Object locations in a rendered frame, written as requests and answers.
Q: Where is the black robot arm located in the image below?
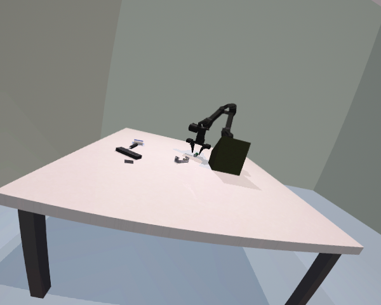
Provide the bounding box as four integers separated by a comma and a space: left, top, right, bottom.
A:
189, 103, 237, 138

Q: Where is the grey battery holder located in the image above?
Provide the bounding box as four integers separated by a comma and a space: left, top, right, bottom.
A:
174, 156, 189, 163

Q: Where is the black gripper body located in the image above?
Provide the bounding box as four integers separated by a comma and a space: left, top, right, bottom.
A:
186, 134, 211, 149

